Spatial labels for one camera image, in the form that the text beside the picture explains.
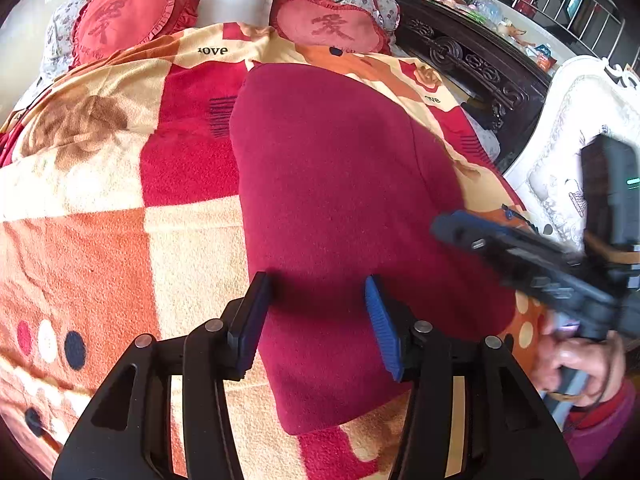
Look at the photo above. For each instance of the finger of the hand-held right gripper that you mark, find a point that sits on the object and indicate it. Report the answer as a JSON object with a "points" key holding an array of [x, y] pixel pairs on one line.
{"points": [[495, 255], [480, 221]]}

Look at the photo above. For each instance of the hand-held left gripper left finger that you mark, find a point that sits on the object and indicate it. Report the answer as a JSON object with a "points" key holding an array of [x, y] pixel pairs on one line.
{"points": [[248, 330]]}

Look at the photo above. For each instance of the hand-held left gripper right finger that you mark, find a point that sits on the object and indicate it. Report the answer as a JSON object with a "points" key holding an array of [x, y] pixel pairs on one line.
{"points": [[382, 325]]}

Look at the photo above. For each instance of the maroon fleece sweater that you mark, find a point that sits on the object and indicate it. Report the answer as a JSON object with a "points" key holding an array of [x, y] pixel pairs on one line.
{"points": [[340, 185]]}

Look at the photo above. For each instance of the person's right forearm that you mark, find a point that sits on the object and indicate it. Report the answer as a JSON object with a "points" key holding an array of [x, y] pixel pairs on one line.
{"points": [[610, 435]]}

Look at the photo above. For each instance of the person's right hand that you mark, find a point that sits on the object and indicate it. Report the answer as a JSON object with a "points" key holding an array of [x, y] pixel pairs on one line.
{"points": [[580, 362]]}

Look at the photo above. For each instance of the white ornate bed board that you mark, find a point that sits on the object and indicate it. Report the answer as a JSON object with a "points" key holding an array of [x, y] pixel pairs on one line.
{"points": [[565, 125]]}

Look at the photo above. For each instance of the red orange cream printed blanket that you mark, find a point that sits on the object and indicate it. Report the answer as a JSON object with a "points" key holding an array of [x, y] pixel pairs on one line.
{"points": [[100, 260]]}

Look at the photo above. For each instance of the dark carved wooden furniture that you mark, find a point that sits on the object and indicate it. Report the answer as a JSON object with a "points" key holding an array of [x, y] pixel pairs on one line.
{"points": [[450, 50]]}

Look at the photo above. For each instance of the metal railing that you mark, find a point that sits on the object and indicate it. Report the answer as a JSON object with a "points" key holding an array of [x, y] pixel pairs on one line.
{"points": [[600, 6]]}

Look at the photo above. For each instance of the red container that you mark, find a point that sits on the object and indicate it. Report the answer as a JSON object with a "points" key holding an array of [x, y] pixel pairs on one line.
{"points": [[525, 4]]}

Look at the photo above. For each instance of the clear plastic bag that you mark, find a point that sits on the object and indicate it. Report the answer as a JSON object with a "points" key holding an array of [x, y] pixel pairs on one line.
{"points": [[482, 10]]}

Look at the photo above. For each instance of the red heart-shaped pillow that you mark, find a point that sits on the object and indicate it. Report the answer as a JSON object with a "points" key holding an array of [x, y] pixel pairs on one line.
{"points": [[330, 25], [125, 15]]}

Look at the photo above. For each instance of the white pillow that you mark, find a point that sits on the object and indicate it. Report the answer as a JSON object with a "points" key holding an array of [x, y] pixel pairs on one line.
{"points": [[235, 0]]}

